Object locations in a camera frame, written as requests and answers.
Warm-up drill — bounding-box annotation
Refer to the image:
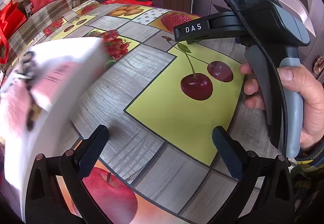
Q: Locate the red tote bag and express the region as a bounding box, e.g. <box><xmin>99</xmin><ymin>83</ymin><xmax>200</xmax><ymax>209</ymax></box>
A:
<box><xmin>0</xmin><ymin>0</ymin><xmax>28</xmax><ymax>64</ymax></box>

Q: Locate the pink plush toy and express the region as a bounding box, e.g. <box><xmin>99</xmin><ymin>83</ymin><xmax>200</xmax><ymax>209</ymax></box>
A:
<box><xmin>0</xmin><ymin>87</ymin><xmax>34</xmax><ymax>136</ymax></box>

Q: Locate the white tray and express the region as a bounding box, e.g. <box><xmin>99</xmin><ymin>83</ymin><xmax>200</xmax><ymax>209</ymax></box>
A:
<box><xmin>0</xmin><ymin>37</ymin><xmax>108</xmax><ymax>224</ymax></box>

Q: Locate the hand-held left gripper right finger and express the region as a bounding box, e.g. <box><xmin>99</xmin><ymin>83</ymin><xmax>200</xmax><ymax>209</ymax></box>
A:
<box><xmin>212</xmin><ymin>126</ymin><xmax>296</xmax><ymax>224</ymax></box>

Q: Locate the brass door handle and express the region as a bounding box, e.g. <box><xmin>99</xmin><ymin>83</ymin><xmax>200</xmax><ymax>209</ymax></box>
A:
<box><xmin>314</xmin><ymin>54</ymin><xmax>324</xmax><ymax>74</ymax></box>

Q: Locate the person's right hand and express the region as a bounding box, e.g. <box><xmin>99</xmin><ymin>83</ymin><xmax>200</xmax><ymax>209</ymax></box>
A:
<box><xmin>239</xmin><ymin>62</ymin><xmax>324</xmax><ymax>152</ymax></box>

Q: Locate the black braided cable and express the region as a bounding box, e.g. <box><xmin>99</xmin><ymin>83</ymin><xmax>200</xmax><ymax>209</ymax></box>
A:
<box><xmin>219</xmin><ymin>0</ymin><xmax>289</xmax><ymax>157</ymax></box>

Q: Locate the plaid cloth cover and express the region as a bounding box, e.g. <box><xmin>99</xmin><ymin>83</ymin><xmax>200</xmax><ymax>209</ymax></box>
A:
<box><xmin>0</xmin><ymin>0</ymin><xmax>89</xmax><ymax>73</ymax></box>

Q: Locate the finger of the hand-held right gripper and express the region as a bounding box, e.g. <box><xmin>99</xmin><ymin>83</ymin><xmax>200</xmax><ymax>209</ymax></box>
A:
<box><xmin>174</xmin><ymin>20</ymin><xmax>210</xmax><ymax>44</ymax></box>

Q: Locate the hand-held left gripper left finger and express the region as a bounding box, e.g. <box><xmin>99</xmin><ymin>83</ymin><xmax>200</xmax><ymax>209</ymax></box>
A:
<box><xmin>25</xmin><ymin>124</ymin><xmax>109</xmax><ymax>224</ymax></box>

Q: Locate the red plastic bag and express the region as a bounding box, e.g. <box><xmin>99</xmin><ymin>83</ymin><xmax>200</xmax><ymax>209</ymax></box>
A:
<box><xmin>102</xmin><ymin>0</ymin><xmax>153</xmax><ymax>7</ymax></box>

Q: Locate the fruit print tablecloth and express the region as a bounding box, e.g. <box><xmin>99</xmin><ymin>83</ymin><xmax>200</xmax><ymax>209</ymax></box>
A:
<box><xmin>0</xmin><ymin>0</ymin><xmax>291</xmax><ymax>224</ymax></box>

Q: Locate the person's right forearm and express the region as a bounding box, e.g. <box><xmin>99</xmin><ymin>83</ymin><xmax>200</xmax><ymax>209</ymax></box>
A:
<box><xmin>287</xmin><ymin>137</ymin><xmax>324</xmax><ymax>224</ymax></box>

